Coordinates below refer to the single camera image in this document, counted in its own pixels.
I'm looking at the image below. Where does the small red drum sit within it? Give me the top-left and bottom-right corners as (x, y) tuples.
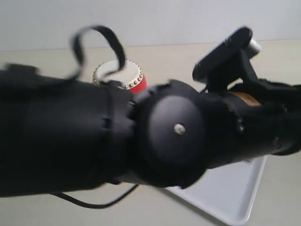
(92, 60), (147, 93)

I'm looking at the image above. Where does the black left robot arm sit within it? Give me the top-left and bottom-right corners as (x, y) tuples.
(0, 65), (301, 197)

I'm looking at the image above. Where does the white plastic tray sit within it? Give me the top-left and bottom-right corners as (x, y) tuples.
(167, 156), (267, 226)

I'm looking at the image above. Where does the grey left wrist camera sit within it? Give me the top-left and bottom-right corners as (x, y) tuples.
(192, 27), (261, 92)

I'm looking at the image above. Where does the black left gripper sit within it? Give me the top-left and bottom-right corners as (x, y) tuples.
(202, 80), (301, 169)

